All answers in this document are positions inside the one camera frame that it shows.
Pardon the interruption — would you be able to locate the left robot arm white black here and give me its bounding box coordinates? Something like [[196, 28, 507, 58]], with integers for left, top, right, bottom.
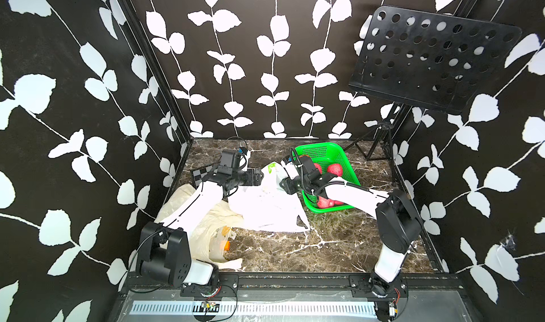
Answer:
[[131, 147, 263, 292]]

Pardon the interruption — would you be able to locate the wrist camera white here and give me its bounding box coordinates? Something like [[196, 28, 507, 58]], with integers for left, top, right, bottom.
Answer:
[[217, 149, 248, 175], [281, 157, 299, 180]]

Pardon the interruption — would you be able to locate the green perforated plastic basket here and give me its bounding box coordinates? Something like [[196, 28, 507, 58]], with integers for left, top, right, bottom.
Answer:
[[294, 142, 361, 214]]

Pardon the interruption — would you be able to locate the black white checkerboard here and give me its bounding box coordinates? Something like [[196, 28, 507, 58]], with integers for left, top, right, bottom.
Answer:
[[190, 164, 217, 188]]

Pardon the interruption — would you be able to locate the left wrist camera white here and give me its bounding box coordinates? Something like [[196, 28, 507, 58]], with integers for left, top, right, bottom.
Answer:
[[217, 149, 248, 175]]

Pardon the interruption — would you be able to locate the black perforated music stand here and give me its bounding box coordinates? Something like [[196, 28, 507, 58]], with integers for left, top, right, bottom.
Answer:
[[336, 6, 522, 161]]

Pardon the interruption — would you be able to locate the white slotted cable duct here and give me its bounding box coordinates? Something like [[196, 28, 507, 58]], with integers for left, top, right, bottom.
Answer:
[[129, 301, 376, 319]]

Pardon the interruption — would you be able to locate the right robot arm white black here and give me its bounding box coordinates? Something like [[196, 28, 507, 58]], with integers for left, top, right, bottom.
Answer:
[[280, 148, 422, 297]]

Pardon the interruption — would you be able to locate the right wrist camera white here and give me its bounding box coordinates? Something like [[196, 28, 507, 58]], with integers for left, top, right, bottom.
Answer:
[[281, 157, 299, 180]]

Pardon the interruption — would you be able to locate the yellow banana print plastic bag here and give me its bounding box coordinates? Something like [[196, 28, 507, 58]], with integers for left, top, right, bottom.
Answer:
[[155, 184, 244, 270]]

